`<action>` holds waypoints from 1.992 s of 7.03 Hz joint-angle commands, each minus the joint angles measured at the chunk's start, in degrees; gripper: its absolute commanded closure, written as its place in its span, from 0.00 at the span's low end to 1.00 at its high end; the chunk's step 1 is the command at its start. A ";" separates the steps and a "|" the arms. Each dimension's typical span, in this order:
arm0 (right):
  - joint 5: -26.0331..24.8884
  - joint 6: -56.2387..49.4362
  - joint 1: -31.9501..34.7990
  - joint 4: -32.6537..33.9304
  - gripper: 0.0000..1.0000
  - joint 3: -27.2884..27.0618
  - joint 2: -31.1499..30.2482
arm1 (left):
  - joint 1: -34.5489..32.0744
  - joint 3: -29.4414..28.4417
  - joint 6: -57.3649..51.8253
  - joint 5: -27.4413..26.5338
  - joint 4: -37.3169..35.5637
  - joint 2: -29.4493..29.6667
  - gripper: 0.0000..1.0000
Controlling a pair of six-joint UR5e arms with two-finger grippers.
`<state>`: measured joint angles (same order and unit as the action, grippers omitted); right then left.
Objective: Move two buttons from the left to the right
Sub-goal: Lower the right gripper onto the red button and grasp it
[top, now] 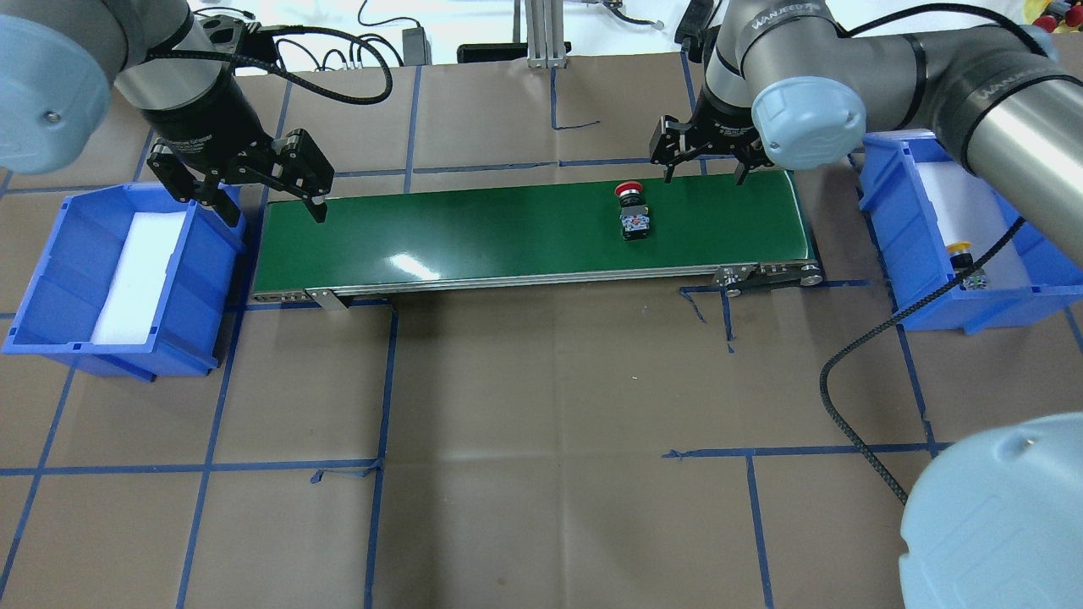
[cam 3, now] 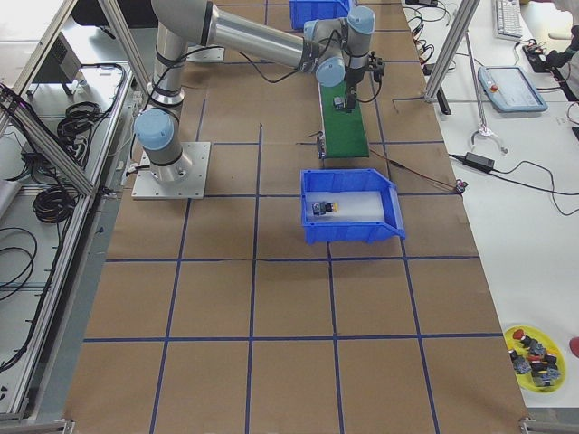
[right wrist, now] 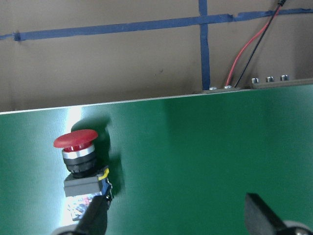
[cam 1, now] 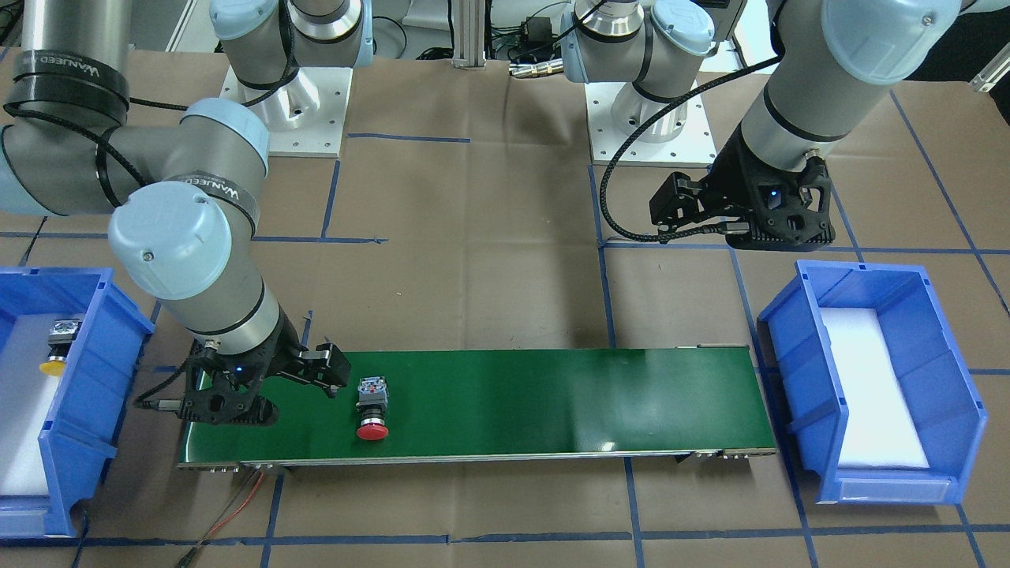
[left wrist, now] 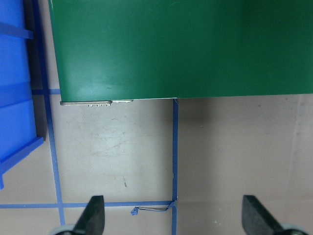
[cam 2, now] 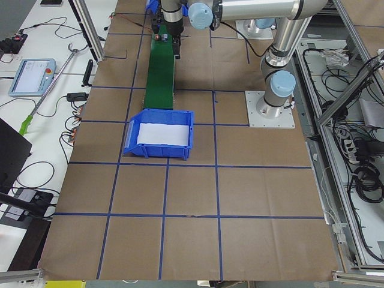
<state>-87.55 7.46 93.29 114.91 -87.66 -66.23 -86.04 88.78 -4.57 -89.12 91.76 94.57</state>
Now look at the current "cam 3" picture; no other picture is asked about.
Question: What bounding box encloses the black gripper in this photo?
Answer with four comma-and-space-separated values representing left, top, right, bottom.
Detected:
345, 67, 365, 112

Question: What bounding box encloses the red push button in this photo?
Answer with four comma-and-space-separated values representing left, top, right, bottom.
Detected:
333, 96, 346, 112

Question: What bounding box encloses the yellow push button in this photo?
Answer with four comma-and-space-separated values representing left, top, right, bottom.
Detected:
311, 201, 338, 216

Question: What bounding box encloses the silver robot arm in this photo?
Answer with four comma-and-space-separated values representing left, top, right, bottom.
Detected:
135, 1, 383, 197

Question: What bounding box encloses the yellow plate of buttons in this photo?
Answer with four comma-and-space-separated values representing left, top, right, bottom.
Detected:
503, 325, 566, 393

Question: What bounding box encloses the green conveyor belt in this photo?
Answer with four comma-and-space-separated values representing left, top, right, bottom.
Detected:
317, 83, 370, 159

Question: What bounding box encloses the left blue plastic bin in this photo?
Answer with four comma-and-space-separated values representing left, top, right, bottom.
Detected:
289, 0, 355, 30

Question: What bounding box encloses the blue plastic bin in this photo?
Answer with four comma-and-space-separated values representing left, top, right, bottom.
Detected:
300, 169, 406, 244
289, 0, 355, 30

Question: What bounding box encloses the right blue plastic bin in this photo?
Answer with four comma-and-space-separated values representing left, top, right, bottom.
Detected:
300, 169, 406, 244

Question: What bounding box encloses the white foam pad right bin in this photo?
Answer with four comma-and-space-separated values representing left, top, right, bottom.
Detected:
302, 191, 384, 222

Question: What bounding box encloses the grabber reaching tool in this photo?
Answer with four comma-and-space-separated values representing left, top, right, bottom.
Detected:
464, 29, 508, 155

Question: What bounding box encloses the black power adapter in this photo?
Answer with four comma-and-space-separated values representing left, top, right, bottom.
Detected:
463, 152, 495, 174

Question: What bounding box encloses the teach pendant tablet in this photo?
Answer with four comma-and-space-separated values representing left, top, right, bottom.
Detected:
478, 66, 548, 113

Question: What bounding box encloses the white keyboard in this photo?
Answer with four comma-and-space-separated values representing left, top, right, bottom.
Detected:
491, 0, 523, 41

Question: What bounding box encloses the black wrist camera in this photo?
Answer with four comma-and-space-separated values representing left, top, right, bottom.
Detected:
366, 51, 385, 84

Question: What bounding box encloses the red black conveyor wire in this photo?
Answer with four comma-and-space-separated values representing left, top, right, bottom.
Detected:
368, 150, 467, 194

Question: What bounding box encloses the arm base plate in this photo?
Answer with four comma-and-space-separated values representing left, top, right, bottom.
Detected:
186, 45, 225, 63
132, 142, 211, 200

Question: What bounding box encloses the aluminium frame post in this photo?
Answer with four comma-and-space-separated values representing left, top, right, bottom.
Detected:
424, 0, 479, 102

